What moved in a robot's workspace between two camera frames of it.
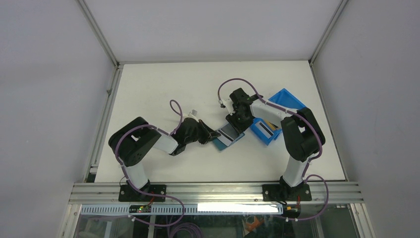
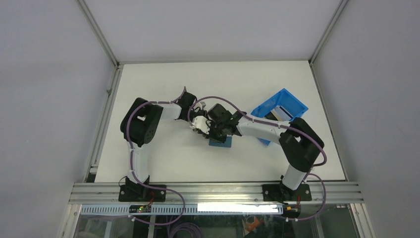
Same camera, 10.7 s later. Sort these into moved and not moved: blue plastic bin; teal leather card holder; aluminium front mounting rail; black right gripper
Moved: black right gripper; teal leather card holder
Not moved: aluminium front mounting rail; blue plastic bin
